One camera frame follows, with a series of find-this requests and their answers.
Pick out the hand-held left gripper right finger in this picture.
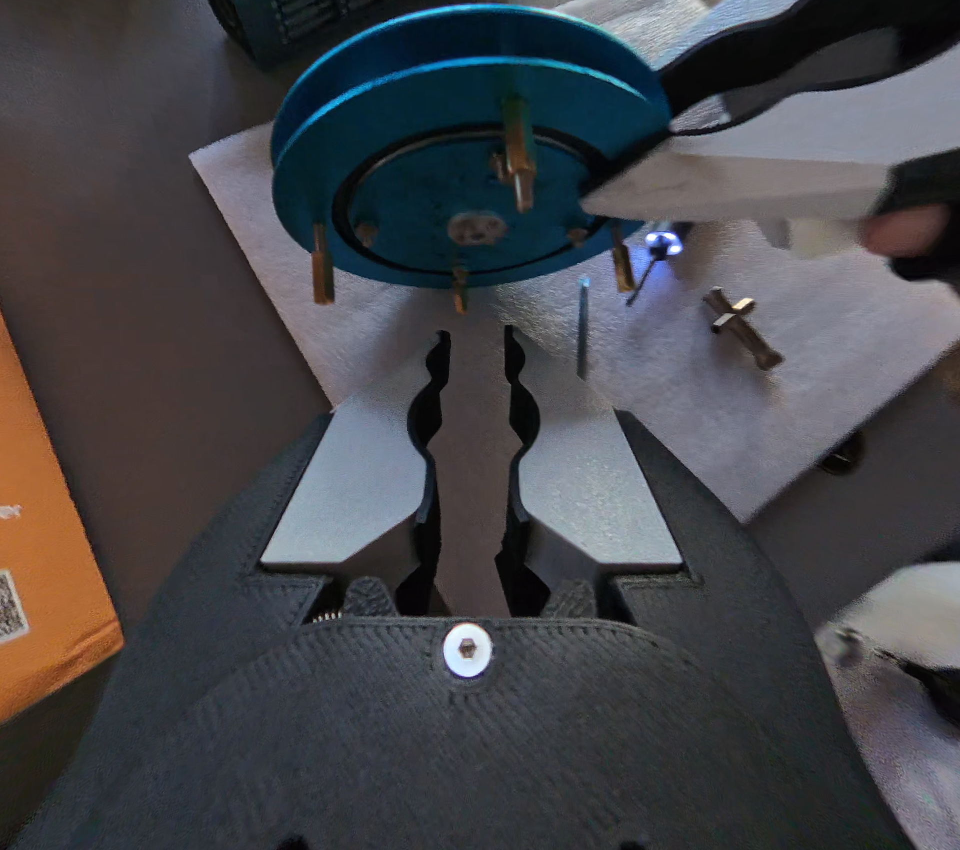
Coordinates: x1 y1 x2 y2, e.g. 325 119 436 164
495 325 685 617

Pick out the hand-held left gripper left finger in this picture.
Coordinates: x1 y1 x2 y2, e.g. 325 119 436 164
258 331 451 615

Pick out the person's right hand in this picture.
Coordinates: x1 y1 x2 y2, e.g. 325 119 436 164
858 148 960 299

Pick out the dark grey electric screwdriver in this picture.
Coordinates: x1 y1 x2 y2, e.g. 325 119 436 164
626 229 685 307

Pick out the metal cross wrench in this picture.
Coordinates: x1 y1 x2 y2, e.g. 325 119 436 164
702 287 785 372

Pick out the thin metal bit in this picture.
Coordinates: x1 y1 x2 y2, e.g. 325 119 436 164
575 277 592 382

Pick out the small black round part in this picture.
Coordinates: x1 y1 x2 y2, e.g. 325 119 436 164
819 431 865 477

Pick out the blue metal turntable base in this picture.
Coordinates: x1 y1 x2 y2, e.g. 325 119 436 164
270 4 672 317

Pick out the white foam sheet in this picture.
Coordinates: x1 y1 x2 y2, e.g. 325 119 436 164
189 0 960 524

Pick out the orange cardboard box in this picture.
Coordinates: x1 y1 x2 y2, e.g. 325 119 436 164
0 310 125 725

